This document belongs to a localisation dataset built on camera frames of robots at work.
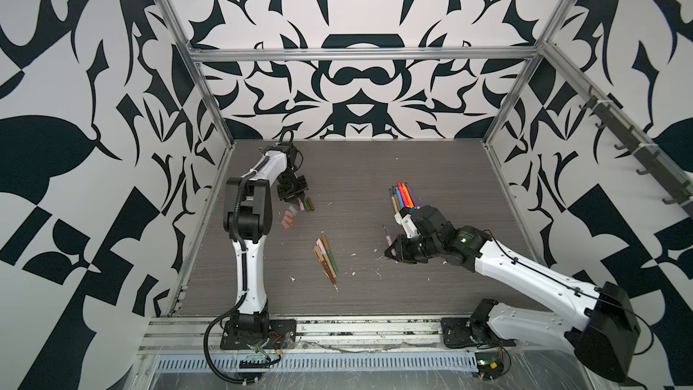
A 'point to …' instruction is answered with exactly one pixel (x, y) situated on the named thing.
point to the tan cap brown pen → (322, 261)
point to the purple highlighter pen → (411, 194)
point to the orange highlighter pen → (407, 195)
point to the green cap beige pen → (393, 201)
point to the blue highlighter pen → (399, 198)
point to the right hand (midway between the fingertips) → (383, 250)
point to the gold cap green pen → (326, 246)
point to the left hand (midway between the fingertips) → (300, 196)
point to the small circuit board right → (489, 364)
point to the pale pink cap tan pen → (324, 255)
